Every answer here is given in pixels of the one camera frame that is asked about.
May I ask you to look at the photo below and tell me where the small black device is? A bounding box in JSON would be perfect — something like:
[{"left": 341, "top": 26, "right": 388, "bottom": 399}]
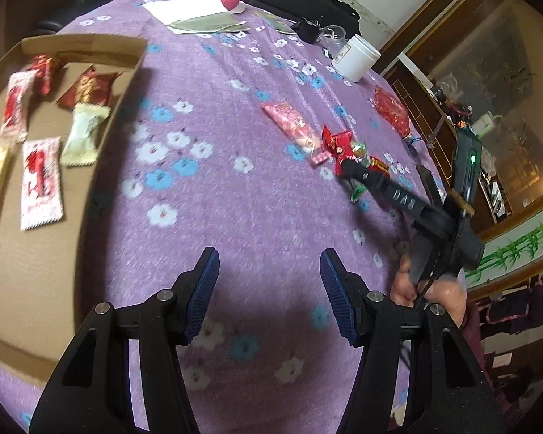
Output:
[{"left": 294, "top": 18, "right": 322, "bottom": 46}]

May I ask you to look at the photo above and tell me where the pink snack packet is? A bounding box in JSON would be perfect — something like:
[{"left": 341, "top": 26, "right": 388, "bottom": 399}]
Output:
[{"left": 260, "top": 102, "right": 333, "bottom": 168}]

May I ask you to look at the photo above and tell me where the small metal stand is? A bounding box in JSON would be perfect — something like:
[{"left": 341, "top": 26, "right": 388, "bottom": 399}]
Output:
[{"left": 405, "top": 115, "right": 449, "bottom": 157}]

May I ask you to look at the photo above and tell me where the red patterned pouch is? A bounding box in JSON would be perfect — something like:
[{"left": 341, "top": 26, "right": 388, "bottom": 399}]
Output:
[{"left": 373, "top": 86, "right": 412, "bottom": 139}]

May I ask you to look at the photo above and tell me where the small red yellow packet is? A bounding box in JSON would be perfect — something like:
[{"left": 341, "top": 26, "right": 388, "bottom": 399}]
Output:
[{"left": 366, "top": 156, "right": 392, "bottom": 177}]

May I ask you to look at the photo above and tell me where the white paper sheet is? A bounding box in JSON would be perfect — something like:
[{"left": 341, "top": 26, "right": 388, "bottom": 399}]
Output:
[{"left": 142, "top": 0, "right": 247, "bottom": 34}]

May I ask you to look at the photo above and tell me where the wooden glass cabinet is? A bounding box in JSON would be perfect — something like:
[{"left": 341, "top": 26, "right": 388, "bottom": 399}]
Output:
[{"left": 380, "top": 0, "right": 543, "bottom": 245}]

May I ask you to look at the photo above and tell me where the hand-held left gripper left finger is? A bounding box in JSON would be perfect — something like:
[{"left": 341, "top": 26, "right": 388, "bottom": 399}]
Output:
[{"left": 28, "top": 247, "right": 221, "bottom": 434}]

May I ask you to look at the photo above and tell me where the large white red snack packet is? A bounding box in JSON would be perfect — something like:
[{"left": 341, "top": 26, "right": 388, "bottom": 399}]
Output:
[{"left": 20, "top": 137, "right": 66, "bottom": 231}]

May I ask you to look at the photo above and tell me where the bamboo wall poster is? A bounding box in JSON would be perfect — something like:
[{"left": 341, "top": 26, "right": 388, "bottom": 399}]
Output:
[{"left": 464, "top": 205, "right": 543, "bottom": 288}]

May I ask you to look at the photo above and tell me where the grey green paper sheet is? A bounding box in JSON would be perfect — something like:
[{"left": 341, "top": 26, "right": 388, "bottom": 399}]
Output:
[{"left": 169, "top": 9, "right": 247, "bottom": 34}]

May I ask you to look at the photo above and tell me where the cream pillow snack packet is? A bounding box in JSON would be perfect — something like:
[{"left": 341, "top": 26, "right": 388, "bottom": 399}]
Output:
[{"left": 60, "top": 103, "right": 111, "bottom": 166}]

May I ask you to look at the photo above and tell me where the black flat device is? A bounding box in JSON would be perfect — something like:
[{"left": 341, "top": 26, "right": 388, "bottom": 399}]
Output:
[{"left": 416, "top": 164, "right": 449, "bottom": 206}]

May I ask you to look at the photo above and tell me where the white plastic jar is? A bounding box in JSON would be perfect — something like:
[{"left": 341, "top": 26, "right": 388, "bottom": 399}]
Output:
[{"left": 331, "top": 34, "right": 382, "bottom": 83}]

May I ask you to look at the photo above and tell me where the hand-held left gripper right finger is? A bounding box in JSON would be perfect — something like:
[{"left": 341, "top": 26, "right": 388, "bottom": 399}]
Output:
[{"left": 319, "top": 248, "right": 505, "bottom": 434}]

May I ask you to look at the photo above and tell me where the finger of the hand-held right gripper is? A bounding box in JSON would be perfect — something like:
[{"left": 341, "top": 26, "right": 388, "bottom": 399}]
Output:
[{"left": 341, "top": 159, "right": 443, "bottom": 226}]

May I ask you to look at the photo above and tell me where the cardboard box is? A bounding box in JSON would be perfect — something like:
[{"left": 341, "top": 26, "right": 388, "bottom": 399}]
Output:
[{"left": 0, "top": 34, "right": 148, "bottom": 387}]

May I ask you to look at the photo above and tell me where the red foil candy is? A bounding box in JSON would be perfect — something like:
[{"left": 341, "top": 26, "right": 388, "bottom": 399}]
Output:
[{"left": 27, "top": 54, "right": 68, "bottom": 95}]

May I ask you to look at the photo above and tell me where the small white red snack packet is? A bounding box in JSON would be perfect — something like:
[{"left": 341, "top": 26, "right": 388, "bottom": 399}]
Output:
[{"left": 0, "top": 71, "right": 38, "bottom": 143}]

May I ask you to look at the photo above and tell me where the clear glass cup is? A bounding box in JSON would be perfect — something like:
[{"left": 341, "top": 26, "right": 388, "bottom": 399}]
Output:
[{"left": 319, "top": 24, "right": 347, "bottom": 48}]

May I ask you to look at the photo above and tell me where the brown red snack packet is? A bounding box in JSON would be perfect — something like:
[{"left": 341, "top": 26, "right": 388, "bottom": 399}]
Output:
[{"left": 56, "top": 65, "right": 119, "bottom": 110}]

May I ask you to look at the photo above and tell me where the person's right hand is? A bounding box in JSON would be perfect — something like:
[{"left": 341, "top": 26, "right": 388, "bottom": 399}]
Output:
[{"left": 390, "top": 255, "right": 469, "bottom": 327}]

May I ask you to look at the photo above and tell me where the green wrapped candy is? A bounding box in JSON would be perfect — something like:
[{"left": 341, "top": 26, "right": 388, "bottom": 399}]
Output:
[{"left": 349, "top": 141, "right": 372, "bottom": 202}]

